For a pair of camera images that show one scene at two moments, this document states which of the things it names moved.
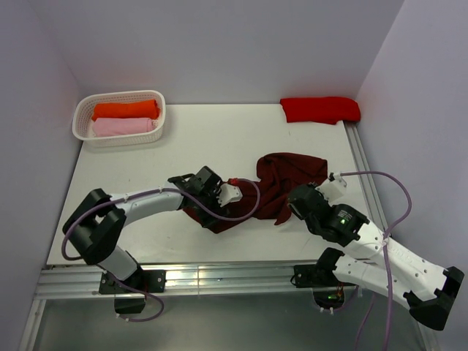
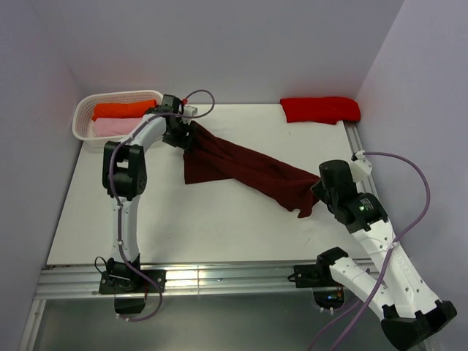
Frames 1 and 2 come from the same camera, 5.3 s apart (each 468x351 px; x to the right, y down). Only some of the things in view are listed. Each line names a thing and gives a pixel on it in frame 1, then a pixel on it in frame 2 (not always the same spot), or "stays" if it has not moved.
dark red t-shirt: x=267 y=195 -> x=208 y=158
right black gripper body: x=295 y=210 -> x=323 y=194
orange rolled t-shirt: x=142 y=109 stays
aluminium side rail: x=370 y=181 stays
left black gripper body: x=209 y=199 -> x=178 y=136
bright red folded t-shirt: x=328 y=110 stays
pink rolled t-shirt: x=105 y=126 stays
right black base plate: x=320 y=274 stays
